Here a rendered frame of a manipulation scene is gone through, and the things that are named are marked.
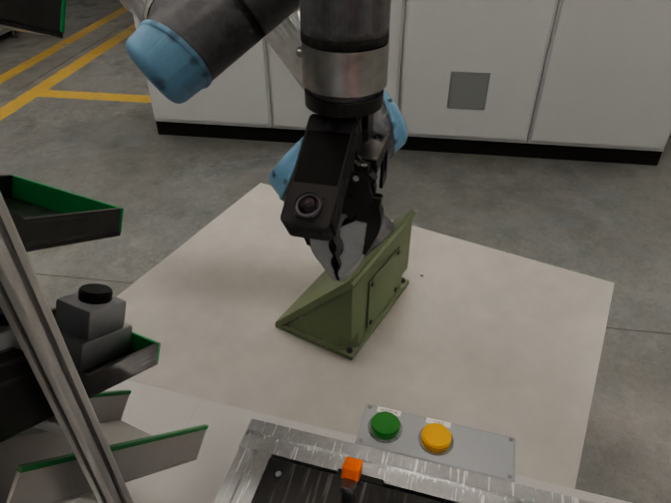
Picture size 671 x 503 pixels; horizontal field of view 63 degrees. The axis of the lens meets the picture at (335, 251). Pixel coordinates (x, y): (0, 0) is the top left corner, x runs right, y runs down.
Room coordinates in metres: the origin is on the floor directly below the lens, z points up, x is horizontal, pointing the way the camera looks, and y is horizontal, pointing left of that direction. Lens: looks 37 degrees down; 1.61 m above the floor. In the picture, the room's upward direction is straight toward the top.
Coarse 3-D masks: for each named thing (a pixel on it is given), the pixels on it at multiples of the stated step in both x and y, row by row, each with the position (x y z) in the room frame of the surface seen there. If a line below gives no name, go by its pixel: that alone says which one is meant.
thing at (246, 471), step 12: (240, 456) 0.41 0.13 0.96; (252, 456) 0.42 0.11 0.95; (264, 456) 0.41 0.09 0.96; (240, 468) 0.40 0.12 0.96; (252, 468) 0.40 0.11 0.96; (264, 468) 0.40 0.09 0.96; (228, 480) 0.38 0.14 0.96; (240, 480) 0.38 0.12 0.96; (252, 480) 0.38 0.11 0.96; (228, 492) 0.36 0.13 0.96; (240, 492) 0.37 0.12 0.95; (252, 492) 0.36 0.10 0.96
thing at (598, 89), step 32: (576, 0) 3.07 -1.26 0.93; (608, 0) 3.05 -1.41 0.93; (640, 0) 3.03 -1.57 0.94; (576, 32) 3.06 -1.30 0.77; (608, 32) 3.04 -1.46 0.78; (640, 32) 3.02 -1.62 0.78; (544, 64) 3.11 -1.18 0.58; (576, 64) 3.06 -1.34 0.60; (608, 64) 3.04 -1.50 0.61; (640, 64) 3.01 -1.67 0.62; (544, 96) 3.08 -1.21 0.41; (576, 96) 3.05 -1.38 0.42; (608, 96) 3.03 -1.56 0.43; (640, 96) 3.01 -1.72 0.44; (544, 128) 3.07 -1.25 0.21; (576, 128) 3.05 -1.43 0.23; (608, 128) 3.02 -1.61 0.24; (640, 128) 3.00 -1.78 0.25; (576, 160) 3.07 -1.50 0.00; (608, 160) 3.04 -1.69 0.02; (640, 160) 3.02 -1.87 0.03
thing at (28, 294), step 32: (0, 192) 0.28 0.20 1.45; (0, 224) 0.27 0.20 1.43; (0, 256) 0.26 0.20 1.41; (0, 288) 0.26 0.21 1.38; (32, 288) 0.27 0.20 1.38; (32, 320) 0.26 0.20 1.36; (32, 352) 0.26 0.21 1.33; (64, 352) 0.27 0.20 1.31; (64, 384) 0.26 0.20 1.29; (64, 416) 0.27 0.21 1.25; (96, 416) 0.28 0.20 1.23; (96, 448) 0.26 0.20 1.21; (96, 480) 0.27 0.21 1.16
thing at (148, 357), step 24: (144, 336) 0.39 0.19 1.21; (0, 360) 0.26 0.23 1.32; (24, 360) 0.27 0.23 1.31; (120, 360) 0.34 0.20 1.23; (144, 360) 0.36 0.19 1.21; (0, 384) 0.25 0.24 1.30; (24, 384) 0.27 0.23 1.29; (96, 384) 0.31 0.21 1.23; (0, 408) 0.25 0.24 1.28; (24, 408) 0.26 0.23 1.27; (48, 408) 0.27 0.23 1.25; (0, 432) 0.24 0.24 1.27
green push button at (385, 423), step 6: (378, 414) 0.47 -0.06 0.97; (384, 414) 0.47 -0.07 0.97; (390, 414) 0.47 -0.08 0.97; (372, 420) 0.46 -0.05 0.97; (378, 420) 0.46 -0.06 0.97; (384, 420) 0.46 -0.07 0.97; (390, 420) 0.46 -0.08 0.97; (396, 420) 0.46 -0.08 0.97; (372, 426) 0.45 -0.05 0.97; (378, 426) 0.45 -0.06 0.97; (384, 426) 0.45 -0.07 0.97; (390, 426) 0.45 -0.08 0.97; (396, 426) 0.45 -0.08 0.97; (372, 432) 0.45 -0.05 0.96; (378, 432) 0.44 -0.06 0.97; (384, 432) 0.44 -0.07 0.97; (390, 432) 0.44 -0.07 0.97; (396, 432) 0.44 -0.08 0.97; (384, 438) 0.44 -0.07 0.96; (390, 438) 0.44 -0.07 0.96
